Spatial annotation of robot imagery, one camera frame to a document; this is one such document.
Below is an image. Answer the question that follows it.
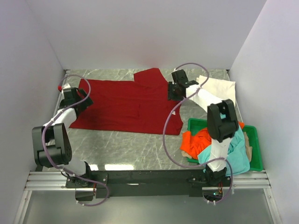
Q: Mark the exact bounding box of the red t shirt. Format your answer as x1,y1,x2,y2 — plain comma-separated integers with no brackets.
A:
71,68,177,134

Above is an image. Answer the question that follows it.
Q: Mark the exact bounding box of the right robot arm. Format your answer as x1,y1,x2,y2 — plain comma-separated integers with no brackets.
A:
163,70,239,186

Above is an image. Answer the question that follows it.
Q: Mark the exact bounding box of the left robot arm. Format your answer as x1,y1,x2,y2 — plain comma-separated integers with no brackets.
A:
32,87,93,188

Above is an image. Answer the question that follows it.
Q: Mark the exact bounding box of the folded white t shirt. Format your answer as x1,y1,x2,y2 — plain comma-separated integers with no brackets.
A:
193,78,236,112

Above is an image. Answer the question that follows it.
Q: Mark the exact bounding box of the orange t shirt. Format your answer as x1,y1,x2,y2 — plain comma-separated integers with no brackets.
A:
179,119,245,159

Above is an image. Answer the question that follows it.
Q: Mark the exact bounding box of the green plastic bin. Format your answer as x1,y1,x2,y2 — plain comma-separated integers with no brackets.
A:
187,118,263,172

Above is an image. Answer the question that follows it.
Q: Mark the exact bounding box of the teal t shirt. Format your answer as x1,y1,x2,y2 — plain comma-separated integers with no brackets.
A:
198,122,250,175

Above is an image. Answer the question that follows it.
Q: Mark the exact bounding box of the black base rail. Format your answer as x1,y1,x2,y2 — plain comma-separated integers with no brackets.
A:
65,169,231,201

